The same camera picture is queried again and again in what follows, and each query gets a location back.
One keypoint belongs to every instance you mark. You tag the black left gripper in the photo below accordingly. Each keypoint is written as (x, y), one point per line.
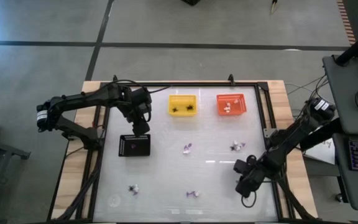
(138, 105)

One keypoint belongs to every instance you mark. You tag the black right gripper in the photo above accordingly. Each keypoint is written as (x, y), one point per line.
(253, 174)

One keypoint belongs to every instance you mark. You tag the small black toy spider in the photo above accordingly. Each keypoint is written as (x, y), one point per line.
(175, 109)
(190, 108)
(131, 188)
(232, 148)

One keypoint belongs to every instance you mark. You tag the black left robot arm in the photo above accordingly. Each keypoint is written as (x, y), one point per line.
(82, 98)

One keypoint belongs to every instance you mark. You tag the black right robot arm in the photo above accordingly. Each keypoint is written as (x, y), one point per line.
(291, 140)

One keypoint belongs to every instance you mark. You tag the yellow plastic basket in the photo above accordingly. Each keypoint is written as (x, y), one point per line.
(180, 101)

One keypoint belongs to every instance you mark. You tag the black plastic basket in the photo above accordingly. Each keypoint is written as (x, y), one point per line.
(141, 151)

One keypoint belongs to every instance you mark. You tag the orange plastic basket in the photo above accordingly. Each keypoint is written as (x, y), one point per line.
(241, 109)

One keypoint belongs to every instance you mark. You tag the white paper sheet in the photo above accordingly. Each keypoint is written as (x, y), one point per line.
(323, 154)

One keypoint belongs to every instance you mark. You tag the black desk support bar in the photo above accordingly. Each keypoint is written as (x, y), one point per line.
(319, 137)

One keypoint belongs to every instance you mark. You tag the desk caster wheel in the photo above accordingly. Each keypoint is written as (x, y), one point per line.
(339, 198)

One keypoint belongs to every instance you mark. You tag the black floor object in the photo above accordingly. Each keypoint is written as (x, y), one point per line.
(191, 2)

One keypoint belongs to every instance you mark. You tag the black diagonal pole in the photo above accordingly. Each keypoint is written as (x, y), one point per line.
(357, 46)

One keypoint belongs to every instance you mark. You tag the yellowish floor tool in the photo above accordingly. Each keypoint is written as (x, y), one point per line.
(274, 6)

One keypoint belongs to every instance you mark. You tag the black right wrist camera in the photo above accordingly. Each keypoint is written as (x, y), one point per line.
(240, 167)

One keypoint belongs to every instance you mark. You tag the silver metal bracket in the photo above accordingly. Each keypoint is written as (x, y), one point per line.
(267, 133)

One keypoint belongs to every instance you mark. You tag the black aluminium rig frame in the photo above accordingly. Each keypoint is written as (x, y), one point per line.
(197, 84)

